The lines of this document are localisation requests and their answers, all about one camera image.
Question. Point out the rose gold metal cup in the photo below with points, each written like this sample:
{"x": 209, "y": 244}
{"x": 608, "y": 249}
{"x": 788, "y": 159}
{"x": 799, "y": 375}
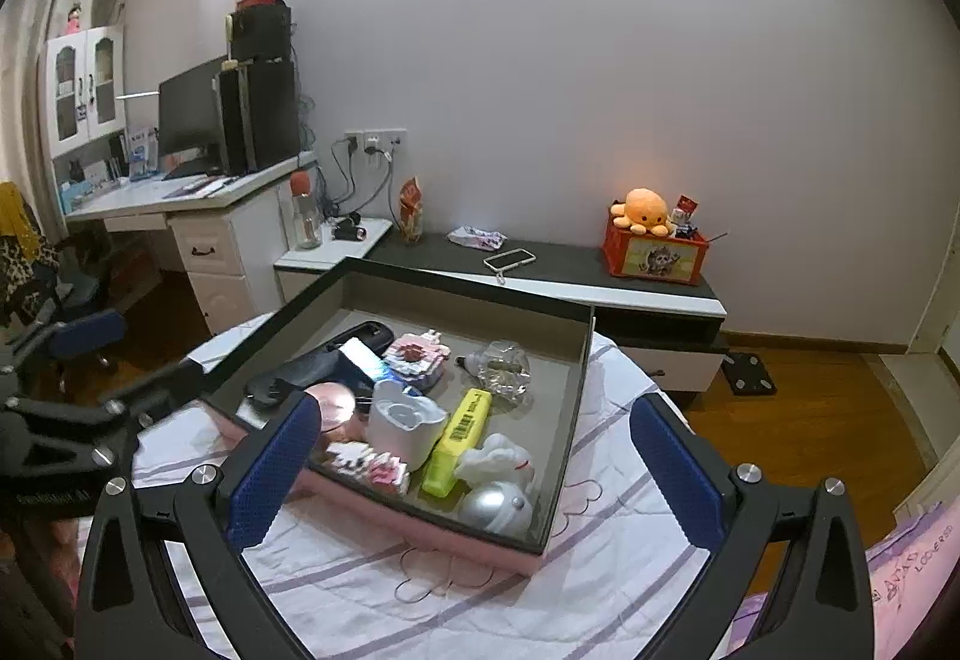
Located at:
{"x": 337, "y": 405}

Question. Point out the white plastic holder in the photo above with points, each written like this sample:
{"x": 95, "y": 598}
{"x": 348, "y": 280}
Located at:
{"x": 401, "y": 431}

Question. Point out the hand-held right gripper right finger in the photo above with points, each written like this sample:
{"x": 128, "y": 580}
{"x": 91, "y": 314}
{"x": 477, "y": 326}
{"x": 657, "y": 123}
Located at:
{"x": 679, "y": 480}

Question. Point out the white glass-door cabinet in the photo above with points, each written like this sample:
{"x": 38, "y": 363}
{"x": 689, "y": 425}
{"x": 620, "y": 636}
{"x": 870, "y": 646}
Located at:
{"x": 82, "y": 90}

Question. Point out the patterned tissue packet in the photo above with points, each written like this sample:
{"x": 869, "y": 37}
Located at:
{"x": 474, "y": 237}

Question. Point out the white cat figurine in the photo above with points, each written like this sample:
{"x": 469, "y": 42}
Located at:
{"x": 495, "y": 461}

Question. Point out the black office chair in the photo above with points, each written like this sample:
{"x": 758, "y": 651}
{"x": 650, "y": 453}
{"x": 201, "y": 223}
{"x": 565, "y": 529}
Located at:
{"x": 37, "y": 300}

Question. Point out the large pink brick toy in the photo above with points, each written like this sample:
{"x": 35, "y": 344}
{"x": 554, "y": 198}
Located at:
{"x": 416, "y": 356}

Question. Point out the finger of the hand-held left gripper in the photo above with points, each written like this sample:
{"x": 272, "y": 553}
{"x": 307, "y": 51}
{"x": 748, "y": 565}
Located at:
{"x": 94, "y": 334}
{"x": 161, "y": 390}

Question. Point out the black speaker box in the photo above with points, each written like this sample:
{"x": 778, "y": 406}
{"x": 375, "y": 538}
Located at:
{"x": 262, "y": 30}

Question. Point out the white wall outlets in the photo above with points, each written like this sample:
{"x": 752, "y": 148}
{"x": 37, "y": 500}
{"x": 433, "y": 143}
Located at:
{"x": 375, "y": 141}

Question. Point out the pink storage box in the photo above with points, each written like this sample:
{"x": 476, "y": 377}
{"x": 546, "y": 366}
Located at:
{"x": 450, "y": 541}

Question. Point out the black keyboard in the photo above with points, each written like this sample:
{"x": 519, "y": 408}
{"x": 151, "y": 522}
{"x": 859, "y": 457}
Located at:
{"x": 191, "y": 170}

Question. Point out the yellow highlighter pen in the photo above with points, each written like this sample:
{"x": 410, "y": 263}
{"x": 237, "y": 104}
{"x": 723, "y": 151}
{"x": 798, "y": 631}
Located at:
{"x": 454, "y": 442}

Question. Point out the blue white packet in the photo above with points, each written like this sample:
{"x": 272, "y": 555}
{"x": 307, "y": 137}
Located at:
{"x": 142, "y": 154}

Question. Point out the small figurines in red box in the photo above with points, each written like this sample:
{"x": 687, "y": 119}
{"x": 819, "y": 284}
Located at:
{"x": 685, "y": 214}

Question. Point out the black computer tower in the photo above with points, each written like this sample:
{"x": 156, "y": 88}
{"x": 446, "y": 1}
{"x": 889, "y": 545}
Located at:
{"x": 266, "y": 116}

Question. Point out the silver white egg-shaped toy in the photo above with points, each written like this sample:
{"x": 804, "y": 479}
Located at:
{"x": 491, "y": 506}

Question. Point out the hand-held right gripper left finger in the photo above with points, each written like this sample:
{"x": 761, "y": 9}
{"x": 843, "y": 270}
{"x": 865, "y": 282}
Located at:
{"x": 274, "y": 472}

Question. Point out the black bathroom scale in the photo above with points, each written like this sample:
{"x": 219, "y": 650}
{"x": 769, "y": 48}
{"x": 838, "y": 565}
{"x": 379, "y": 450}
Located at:
{"x": 748, "y": 371}

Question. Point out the black computer monitor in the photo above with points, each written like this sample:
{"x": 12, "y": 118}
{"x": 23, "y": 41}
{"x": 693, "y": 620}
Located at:
{"x": 191, "y": 105}

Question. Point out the clear plastic packet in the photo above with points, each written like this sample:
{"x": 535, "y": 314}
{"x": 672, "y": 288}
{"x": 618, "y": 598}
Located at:
{"x": 502, "y": 367}

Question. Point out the pink blanket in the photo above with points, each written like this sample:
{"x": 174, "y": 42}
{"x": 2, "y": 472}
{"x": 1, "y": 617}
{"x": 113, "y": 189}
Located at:
{"x": 915, "y": 570}

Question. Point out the water bottle with orange lid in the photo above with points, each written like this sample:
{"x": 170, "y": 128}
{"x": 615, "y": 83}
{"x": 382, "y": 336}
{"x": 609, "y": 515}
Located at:
{"x": 306, "y": 217}

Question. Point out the clear phone case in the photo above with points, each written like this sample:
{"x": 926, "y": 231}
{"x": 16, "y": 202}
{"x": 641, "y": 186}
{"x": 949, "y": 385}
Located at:
{"x": 495, "y": 262}

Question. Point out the low white and dark cabinet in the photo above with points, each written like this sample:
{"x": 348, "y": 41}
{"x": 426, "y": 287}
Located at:
{"x": 585, "y": 277}

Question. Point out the white door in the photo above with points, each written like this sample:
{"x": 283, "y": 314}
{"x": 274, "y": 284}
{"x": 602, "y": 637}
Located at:
{"x": 937, "y": 315}

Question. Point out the white desk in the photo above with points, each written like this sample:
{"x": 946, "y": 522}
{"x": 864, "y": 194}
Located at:
{"x": 225, "y": 255}

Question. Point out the red ornament in glass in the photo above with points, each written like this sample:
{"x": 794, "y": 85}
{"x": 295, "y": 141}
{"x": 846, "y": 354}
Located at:
{"x": 411, "y": 210}

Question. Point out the black remote control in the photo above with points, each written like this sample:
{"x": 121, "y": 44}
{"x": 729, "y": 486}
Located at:
{"x": 315, "y": 367}

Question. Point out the dark blue gold-edged case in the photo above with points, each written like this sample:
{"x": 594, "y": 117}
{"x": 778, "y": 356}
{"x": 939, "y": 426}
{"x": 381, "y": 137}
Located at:
{"x": 367, "y": 364}

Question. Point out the small pink doll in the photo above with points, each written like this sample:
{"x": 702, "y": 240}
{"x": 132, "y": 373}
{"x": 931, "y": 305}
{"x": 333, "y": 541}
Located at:
{"x": 73, "y": 19}

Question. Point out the beige curtain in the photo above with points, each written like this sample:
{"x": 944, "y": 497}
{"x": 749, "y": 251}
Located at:
{"x": 30, "y": 67}

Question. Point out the black webcam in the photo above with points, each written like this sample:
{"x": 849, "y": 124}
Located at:
{"x": 350, "y": 230}

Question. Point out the red printed box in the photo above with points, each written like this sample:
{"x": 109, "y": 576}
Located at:
{"x": 656, "y": 255}

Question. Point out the small pink white brick toy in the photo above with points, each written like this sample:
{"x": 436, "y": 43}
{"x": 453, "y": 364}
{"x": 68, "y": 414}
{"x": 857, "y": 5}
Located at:
{"x": 375, "y": 469}

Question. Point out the orange octopus plush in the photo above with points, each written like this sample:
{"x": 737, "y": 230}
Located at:
{"x": 643, "y": 210}

